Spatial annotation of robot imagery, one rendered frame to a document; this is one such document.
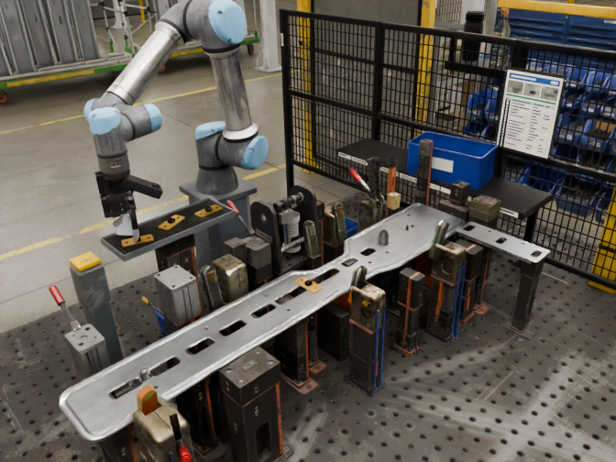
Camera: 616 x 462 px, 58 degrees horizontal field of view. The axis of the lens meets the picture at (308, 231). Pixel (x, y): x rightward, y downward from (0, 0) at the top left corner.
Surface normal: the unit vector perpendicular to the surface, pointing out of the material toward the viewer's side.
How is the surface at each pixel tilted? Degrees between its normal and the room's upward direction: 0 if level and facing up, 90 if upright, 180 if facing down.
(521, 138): 90
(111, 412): 0
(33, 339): 0
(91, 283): 90
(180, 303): 90
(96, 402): 0
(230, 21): 83
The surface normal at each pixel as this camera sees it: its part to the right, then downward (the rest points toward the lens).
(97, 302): 0.69, 0.34
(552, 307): -0.02, -0.87
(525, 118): -0.73, 0.35
